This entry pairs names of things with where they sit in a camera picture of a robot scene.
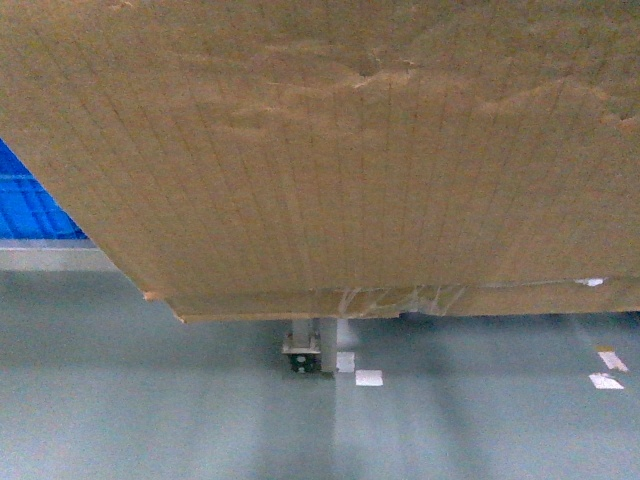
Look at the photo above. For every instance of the large cardboard box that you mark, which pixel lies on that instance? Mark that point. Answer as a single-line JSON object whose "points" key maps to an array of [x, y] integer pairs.
{"points": [[266, 160]]}

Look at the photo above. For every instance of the shelf caster foot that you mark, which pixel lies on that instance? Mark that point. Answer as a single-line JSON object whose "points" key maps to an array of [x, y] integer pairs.
{"points": [[311, 346]]}

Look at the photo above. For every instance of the blue plastic bin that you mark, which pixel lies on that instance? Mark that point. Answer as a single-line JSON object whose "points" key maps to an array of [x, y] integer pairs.
{"points": [[28, 211]]}

